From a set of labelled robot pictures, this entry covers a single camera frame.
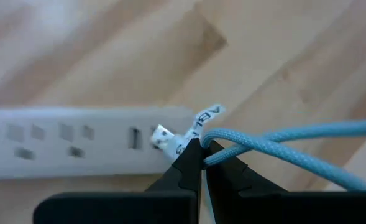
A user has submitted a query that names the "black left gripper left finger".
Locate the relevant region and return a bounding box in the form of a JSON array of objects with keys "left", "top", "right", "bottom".
[{"left": 32, "top": 138, "right": 204, "bottom": 224}]

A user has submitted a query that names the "light blue braided USB cable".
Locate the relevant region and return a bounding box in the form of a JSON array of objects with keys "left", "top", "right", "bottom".
[{"left": 150, "top": 104, "right": 366, "bottom": 192}]

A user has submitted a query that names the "white power strip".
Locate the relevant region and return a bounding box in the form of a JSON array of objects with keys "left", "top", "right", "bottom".
[{"left": 0, "top": 105, "right": 196, "bottom": 182}]

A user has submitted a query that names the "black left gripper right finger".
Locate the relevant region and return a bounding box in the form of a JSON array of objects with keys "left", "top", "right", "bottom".
[{"left": 204, "top": 140, "right": 366, "bottom": 224}]

